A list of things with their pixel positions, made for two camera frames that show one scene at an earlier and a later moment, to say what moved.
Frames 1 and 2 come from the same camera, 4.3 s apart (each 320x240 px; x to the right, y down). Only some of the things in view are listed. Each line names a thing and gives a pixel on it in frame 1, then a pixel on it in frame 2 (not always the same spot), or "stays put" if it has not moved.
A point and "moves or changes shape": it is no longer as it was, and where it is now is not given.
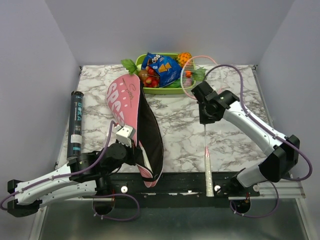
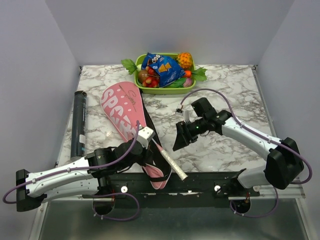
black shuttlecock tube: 75,131 moves or changes shape
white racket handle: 208,180 to 182,175
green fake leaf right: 199,74 stays put
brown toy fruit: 143,74 stays put
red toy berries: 153,80 stays put
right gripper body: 205,117 to 193,129
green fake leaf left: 129,65 stays put
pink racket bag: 126,99 moves or changes shape
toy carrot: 188,73 stays put
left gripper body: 130,158 to 141,159
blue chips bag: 169,71 stays put
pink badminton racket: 196,71 to 171,163
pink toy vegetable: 188,82 stays put
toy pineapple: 183,57 stays put
